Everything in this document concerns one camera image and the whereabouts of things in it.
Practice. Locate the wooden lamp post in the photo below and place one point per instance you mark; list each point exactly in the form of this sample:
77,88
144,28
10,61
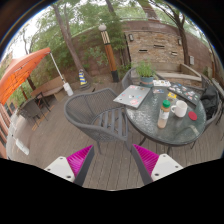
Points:
109,52

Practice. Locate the plastic bottle green cap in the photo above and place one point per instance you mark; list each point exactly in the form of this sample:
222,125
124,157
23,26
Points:
164,114

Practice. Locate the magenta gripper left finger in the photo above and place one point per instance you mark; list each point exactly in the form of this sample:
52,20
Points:
74,167

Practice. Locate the white umbrella pole base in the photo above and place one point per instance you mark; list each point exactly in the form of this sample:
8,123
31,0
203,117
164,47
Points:
68,89

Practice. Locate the yellow blue striped bollard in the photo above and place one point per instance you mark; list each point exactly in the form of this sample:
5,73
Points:
82,79

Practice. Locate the black laptop with stickers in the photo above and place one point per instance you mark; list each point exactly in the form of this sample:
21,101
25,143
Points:
185,92

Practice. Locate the grey wicker chair behind table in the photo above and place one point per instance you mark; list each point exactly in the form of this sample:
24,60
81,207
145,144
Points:
130,78

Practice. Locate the small sticker-covered booklet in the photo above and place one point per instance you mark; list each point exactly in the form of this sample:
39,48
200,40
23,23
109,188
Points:
161,83

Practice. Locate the red round coaster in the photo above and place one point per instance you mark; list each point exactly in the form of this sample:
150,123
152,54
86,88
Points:
192,115

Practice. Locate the potted green plant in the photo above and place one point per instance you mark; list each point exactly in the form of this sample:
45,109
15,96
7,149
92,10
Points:
146,73

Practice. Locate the white ceramic mug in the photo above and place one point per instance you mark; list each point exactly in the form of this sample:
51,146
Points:
179,109

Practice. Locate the grey laptop with stickers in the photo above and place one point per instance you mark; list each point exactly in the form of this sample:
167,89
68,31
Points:
132,96

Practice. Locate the black bag on chair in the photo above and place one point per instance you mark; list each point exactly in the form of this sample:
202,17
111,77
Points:
210,100

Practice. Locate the grey wicker chair front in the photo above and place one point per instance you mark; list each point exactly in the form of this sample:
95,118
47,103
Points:
98,116

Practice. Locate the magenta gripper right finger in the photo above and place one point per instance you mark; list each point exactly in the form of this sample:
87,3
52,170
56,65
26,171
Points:
152,166

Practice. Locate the distant patio table set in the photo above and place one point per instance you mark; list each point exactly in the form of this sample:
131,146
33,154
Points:
31,108

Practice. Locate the round glass patio table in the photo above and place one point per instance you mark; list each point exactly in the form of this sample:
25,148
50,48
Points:
177,132

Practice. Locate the yellow sticker card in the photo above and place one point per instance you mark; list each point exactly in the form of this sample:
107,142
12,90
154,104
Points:
172,95

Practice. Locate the orange patio umbrella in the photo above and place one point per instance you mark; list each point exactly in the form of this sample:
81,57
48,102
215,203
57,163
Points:
18,71

